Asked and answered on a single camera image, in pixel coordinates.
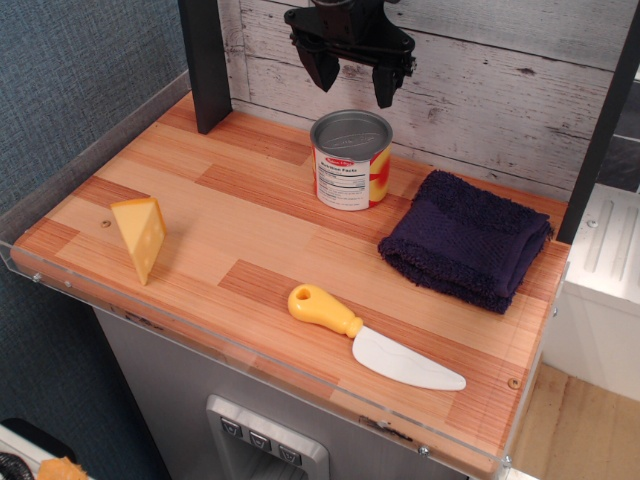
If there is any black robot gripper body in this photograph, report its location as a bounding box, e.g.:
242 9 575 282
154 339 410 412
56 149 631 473
284 1 415 76

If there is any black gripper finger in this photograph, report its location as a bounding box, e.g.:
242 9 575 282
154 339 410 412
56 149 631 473
372 64 405 109
296 42 340 92

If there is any toy tin can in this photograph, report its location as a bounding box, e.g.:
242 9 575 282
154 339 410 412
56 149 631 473
310 109 393 211

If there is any folded dark blue towel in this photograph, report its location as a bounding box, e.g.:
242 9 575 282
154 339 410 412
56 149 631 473
378 170 552 314

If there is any clear acrylic table guard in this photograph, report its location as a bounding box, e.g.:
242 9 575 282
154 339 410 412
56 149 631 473
0 69 571 477

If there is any yellow toy cheese wedge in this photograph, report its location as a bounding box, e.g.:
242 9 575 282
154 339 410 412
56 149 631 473
110 197 166 285

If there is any white toy sink unit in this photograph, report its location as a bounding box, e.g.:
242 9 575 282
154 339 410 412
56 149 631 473
542 184 639 400

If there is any silver toy fridge cabinet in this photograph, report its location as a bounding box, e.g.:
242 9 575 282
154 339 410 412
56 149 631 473
96 310 463 479

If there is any silver dispenser button panel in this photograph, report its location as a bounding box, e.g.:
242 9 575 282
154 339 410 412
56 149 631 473
206 394 331 479

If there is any orange object bottom left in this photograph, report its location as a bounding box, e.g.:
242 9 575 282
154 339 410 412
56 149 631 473
36 457 90 480

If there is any black vertical post left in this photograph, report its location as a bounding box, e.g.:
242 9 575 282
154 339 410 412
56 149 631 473
178 0 233 134

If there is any black vertical post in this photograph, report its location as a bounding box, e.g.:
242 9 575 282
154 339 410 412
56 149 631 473
556 1 639 245
178 0 233 134

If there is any black vertical post right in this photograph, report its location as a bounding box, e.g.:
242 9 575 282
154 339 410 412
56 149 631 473
556 1 639 245

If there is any yellow handled toy knife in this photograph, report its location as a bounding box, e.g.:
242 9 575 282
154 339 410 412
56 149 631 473
287 284 466 391

